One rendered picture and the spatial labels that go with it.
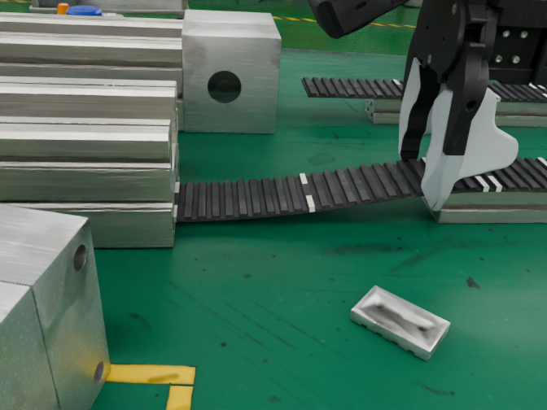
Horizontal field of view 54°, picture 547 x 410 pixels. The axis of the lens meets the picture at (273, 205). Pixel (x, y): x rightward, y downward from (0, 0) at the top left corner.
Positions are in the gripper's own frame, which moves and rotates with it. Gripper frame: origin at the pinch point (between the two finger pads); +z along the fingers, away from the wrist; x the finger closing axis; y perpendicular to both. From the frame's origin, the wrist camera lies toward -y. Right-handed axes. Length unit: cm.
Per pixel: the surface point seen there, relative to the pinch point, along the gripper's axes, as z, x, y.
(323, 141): 3.1, 12.5, -4.5
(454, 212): 2.1, -2.0, 3.0
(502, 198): 0.8, -2.0, 6.5
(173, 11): 56, 299, -37
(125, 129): -5.3, -4.2, -20.7
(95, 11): -4.0, 30.9, -28.7
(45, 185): -1.8, -5.1, -25.7
